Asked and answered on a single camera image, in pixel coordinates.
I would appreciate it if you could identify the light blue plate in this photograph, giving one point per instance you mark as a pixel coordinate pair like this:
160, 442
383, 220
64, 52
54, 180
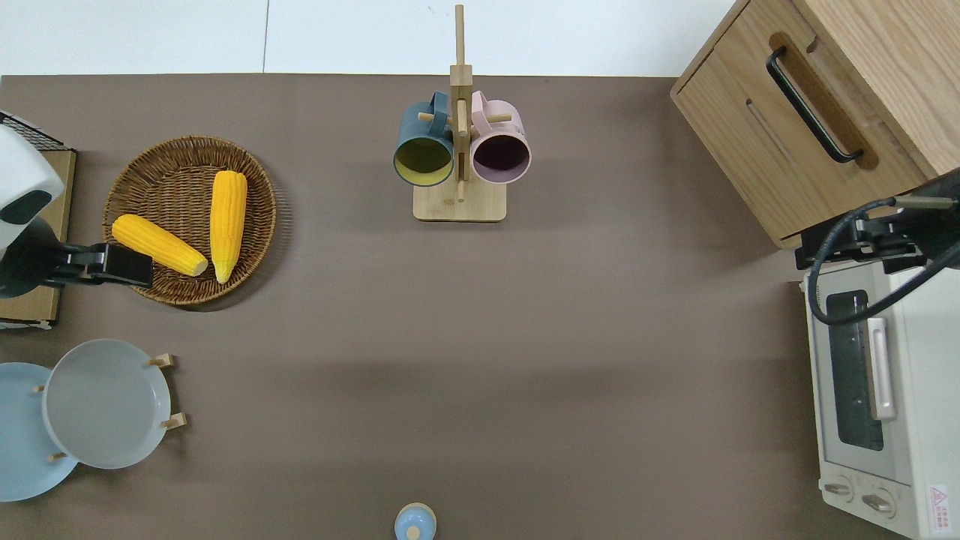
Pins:
19, 450

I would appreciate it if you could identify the blue lid with wooden knob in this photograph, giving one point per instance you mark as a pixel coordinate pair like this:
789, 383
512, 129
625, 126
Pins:
415, 523

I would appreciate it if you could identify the grey plate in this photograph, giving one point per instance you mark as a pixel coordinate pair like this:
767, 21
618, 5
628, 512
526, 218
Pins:
105, 405

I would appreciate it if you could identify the brown wicker basket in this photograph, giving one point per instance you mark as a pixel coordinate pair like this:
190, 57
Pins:
172, 180

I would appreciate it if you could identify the white toaster oven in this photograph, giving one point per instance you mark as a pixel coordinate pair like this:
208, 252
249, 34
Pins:
922, 420

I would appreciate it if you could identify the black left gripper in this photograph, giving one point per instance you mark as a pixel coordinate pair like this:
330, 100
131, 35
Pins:
22, 262

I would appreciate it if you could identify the wooden mug rack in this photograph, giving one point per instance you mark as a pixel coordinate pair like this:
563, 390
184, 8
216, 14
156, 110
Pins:
459, 206

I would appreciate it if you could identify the brown table mat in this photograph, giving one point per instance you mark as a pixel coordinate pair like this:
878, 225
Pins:
525, 337

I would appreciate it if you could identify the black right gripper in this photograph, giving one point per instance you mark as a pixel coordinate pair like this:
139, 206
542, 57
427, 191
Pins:
934, 225

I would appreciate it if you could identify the dark teal mug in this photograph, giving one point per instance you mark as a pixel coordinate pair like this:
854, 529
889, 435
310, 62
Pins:
424, 157

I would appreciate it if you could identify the wooden cabinet box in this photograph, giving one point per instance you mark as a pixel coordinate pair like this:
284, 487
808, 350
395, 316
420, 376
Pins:
750, 165

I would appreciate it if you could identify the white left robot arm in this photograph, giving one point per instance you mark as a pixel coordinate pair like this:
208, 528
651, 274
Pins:
22, 172

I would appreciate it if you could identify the yellow corn cob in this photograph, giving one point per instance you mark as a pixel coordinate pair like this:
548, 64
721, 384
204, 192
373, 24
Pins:
161, 246
228, 225

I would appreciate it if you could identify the wooden plate rack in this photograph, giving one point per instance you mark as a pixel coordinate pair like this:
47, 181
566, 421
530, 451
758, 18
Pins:
166, 361

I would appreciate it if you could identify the pink mug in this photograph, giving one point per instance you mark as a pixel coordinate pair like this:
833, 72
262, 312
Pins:
501, 154

